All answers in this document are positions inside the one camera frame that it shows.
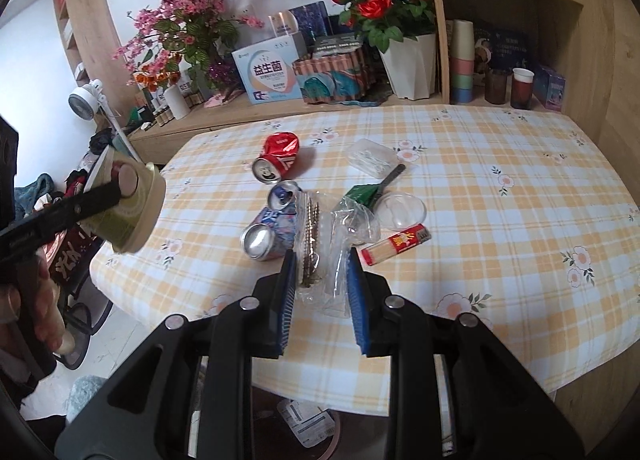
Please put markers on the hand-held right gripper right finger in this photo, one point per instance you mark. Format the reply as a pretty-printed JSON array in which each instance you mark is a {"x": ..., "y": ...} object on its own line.
[{"x": 357, "y": 300}]

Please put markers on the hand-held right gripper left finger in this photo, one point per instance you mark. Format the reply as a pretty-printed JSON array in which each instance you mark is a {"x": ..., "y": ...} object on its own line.
[{"x": 282, "y": 300}]

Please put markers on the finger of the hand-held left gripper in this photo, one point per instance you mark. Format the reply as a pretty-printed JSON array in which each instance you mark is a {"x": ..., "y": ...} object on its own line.
[{"x": 75, "y": 210}]

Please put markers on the green and white paper cup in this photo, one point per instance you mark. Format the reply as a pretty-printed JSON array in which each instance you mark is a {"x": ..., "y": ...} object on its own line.
[{"x": 132, "y": 215}]

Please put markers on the blue soda can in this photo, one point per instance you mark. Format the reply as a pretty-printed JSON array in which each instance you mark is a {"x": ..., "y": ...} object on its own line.
[
  {"x": 284, "y": 194},
  {"x": 265, "y": 237}
]

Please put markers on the brown bumpy strip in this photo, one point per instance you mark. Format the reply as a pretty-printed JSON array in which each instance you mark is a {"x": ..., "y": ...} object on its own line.
[{"x": 312, "y": 240}]

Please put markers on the red and yellow toothpick box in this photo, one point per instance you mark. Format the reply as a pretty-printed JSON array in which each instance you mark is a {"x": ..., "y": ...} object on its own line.
[{"x": 395, "y": 242}]

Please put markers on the clear plastic bag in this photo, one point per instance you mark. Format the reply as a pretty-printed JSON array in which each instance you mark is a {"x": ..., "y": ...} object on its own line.
[{"x": 345, "y": 225}]

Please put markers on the clear round plastic lid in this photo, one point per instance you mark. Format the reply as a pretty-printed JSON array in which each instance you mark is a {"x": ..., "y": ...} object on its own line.
[{"x": 400, "y": 210}]

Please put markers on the maroon plastic bin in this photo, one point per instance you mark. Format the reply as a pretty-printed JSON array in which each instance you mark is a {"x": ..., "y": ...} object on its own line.
[{"x": 267, "y": 405}]

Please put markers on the green foil packet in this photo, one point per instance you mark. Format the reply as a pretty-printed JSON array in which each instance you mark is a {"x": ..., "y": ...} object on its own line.
[{"x": 362, "y": 194}]

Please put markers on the crushed red soda can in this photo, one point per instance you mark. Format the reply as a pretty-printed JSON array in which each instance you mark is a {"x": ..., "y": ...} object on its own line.
[{"x": 280, "y": 153}]

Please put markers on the person's left hand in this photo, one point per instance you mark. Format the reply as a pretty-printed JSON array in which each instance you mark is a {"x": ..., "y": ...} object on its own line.
[{"x": 50, "y": 305}]

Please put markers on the pile of clothes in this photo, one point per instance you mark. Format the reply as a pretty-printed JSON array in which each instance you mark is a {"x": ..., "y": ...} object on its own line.
[{"x": 50, "y": 185}]

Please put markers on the red printed cushion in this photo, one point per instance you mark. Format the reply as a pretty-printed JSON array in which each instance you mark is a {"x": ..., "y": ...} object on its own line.
[{"x": 70, "y": 255}]

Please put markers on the black chair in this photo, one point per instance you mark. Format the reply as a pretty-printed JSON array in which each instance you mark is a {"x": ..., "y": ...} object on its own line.
[{"x": 82, "y": 325}]

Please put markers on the white standing fan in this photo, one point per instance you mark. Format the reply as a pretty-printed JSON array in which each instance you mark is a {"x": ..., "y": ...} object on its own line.
[{"x": 85, "y": 105}]

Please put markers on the green plastic object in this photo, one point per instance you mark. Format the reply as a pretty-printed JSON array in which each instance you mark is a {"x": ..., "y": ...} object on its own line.
[{"x": 134, "y": 115}]

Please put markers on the black plastic fork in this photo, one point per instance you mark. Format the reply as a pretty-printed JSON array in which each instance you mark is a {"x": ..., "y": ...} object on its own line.
[{"x": 391, "y": 175}]

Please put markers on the row of small brown bottles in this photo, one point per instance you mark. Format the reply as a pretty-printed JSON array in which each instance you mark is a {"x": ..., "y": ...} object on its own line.
[{"x": 165, "y": 113}]

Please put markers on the clear plastic box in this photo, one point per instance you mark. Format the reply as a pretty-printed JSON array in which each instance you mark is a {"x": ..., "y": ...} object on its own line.
[{"x": 372, "y": 155}]

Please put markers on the white vase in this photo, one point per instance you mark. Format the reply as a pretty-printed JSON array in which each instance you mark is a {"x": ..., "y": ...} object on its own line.
[{"x": 177, "y": 100}]

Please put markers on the light blue fuzzy rug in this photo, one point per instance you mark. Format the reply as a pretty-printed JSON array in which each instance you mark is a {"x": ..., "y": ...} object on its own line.
[{"x": 85, "y": 395}]

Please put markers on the orange artificial flowers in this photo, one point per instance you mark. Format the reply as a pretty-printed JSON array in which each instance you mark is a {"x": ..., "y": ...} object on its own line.
[{"x": 157, "y": 75}]

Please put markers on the pink cloth item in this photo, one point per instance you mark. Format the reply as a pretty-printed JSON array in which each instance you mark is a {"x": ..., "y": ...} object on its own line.
[{"x": 222, "y": 99}]

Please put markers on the wooden bookshelf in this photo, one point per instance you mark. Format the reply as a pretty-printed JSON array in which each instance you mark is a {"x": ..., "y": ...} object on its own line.
[{"x": 85, "y": 15}]

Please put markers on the blue marbled tray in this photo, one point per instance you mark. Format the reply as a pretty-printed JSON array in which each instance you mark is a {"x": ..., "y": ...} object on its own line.
[{"x": 367, "y": 99}]

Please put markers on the purple flower bunch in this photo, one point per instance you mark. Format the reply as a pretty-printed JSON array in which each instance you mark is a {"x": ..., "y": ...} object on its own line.
[{"x": 222, "y": 73}]

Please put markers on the striped pink gift pack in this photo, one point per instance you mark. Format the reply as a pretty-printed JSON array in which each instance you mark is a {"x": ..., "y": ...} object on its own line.
[{"x": 332, "y": 78}]

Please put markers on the white and blue carton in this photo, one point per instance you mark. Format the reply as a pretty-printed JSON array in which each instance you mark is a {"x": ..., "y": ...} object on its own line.
[{"x": 267, "y": 73}]

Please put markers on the pink artificial blossom branches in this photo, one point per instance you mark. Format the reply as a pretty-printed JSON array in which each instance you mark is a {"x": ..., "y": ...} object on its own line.
[{"x": 190, "y": 5}]

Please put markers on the white angular flower pot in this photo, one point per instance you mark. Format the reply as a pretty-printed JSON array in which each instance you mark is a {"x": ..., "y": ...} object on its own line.
[{"x": 410, "y": 65}]

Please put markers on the dark glass tumbler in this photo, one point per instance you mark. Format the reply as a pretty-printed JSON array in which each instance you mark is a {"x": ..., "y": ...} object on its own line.
[{"x": 496, "y": 86}]

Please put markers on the flat black box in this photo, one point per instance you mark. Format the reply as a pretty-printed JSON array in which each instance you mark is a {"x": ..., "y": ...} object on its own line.
[{"x": 337, "y": 43}]

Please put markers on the stack of pastel cups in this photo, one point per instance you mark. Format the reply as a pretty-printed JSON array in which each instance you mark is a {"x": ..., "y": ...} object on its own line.
[{"x": 461, "y": 60}]

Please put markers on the red paper cup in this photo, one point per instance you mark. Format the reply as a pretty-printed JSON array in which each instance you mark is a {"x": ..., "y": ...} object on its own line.
[{"x": 522, "y": 88}]

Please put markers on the silver box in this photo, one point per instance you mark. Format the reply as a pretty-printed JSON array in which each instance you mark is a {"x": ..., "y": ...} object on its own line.
[{"x": 282, "y": 25}]

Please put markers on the navy patterned box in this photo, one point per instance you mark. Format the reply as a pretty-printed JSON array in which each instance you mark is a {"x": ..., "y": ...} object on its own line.
[{"x": 312, "y": 20}]

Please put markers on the small blue box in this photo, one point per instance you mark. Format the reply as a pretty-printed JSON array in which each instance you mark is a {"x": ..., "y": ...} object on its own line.
[{"x": 550, "y": 88}]

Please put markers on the navy gift box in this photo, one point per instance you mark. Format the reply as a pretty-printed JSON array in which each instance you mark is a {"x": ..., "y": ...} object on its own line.
[{"x": 507, "y": 48}]

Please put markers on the red artificial rose plant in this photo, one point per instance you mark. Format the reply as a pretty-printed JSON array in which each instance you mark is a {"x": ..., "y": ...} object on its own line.
[{"x": 385, "y": 5}]

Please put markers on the wooden shelf unit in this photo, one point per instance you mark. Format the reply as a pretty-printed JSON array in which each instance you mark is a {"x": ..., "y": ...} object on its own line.
[{"x": 575, "y": 40}]

